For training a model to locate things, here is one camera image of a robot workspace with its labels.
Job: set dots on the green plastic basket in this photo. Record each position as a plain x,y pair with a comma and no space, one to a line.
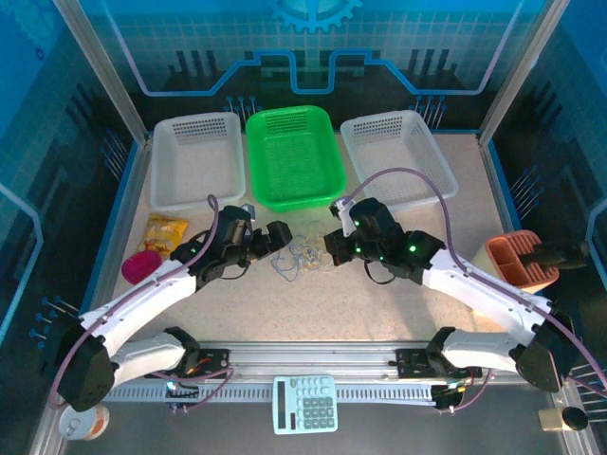
294,161

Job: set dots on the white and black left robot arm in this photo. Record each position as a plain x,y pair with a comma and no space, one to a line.
142,294

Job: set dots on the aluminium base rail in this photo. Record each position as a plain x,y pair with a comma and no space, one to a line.
308,353

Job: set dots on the light blue calculator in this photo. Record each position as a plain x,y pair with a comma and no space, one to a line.
306,405

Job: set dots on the orange and cream holder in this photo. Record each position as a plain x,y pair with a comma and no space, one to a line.
507,256

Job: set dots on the white plastic basket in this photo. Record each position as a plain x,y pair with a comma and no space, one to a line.
194,161
398,151

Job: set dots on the pink bowl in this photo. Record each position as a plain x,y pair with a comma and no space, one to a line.
140,267

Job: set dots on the yellow snack bag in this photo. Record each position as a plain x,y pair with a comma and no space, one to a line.
161,232

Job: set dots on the aluminium frame post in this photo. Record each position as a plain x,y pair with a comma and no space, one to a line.
517,71
102,71

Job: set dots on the beige block with black knob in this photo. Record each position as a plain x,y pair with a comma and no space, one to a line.
562,419

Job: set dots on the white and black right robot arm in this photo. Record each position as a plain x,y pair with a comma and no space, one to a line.
483,294

